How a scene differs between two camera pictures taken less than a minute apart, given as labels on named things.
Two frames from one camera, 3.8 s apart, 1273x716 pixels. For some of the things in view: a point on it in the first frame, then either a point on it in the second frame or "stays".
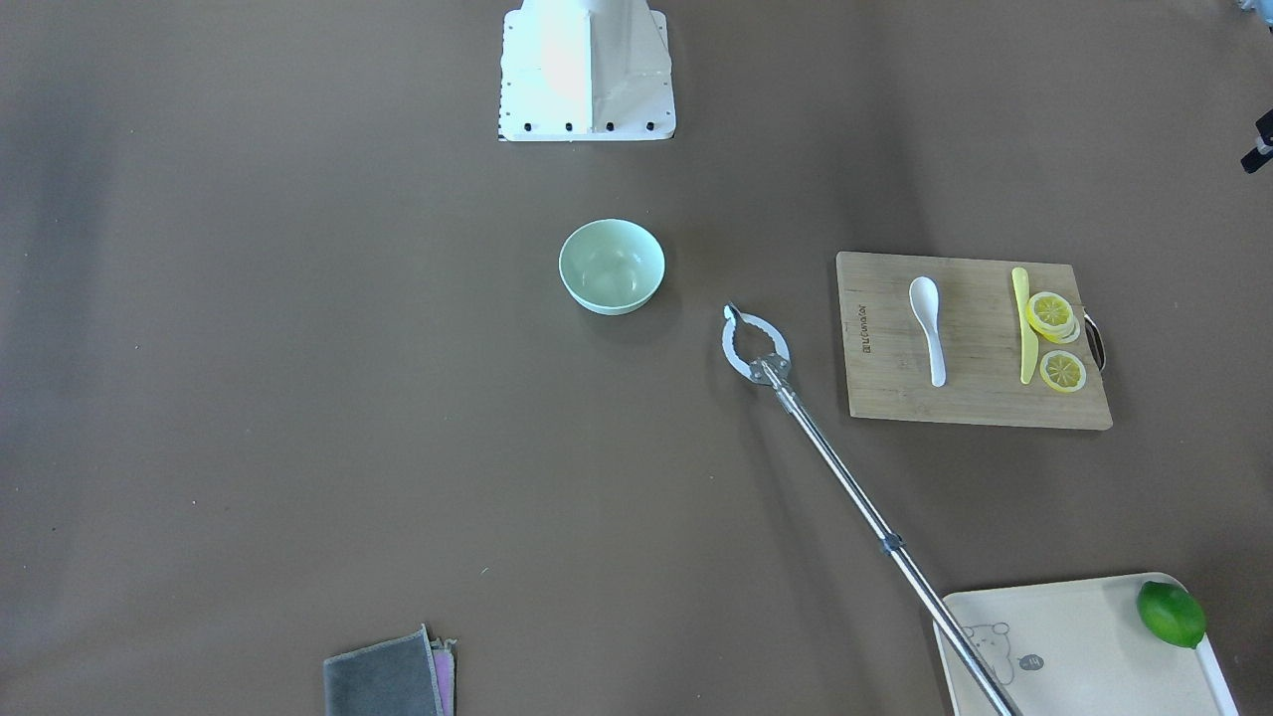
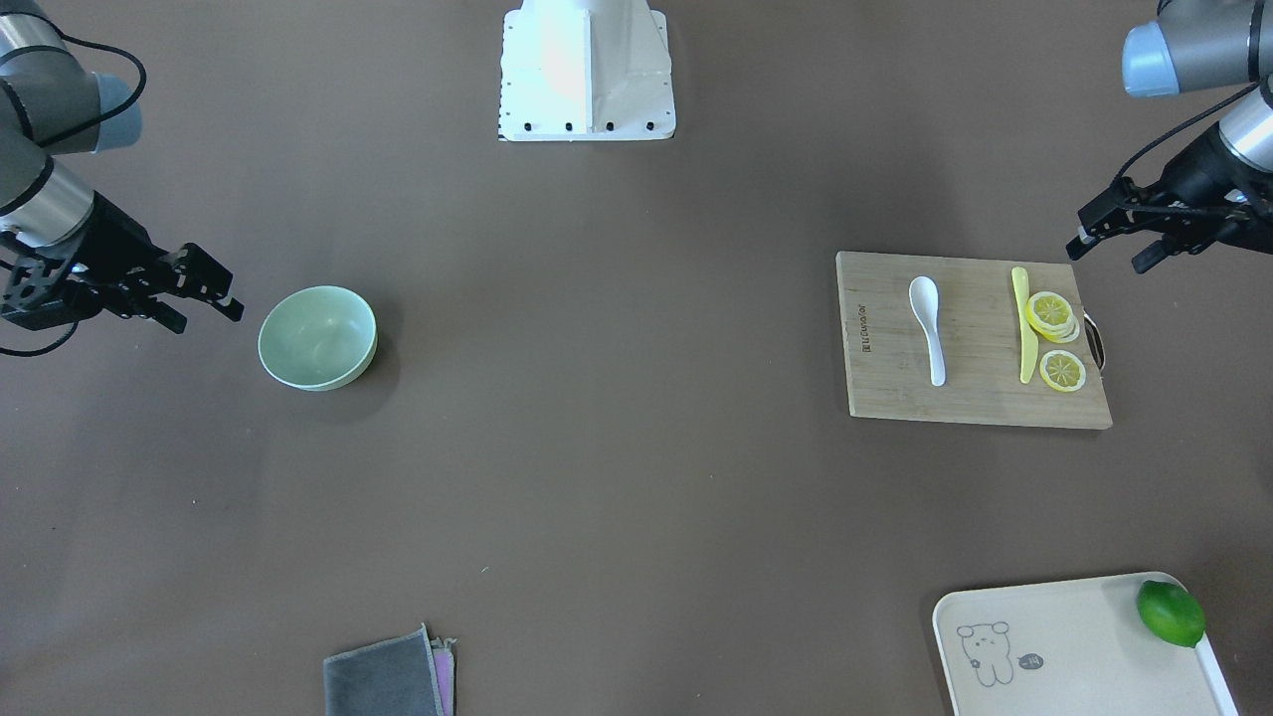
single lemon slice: [1063, 371] stays
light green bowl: [613, 266] → [318, 338]
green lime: [1173, 613] stays
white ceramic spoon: [925, 300] stays
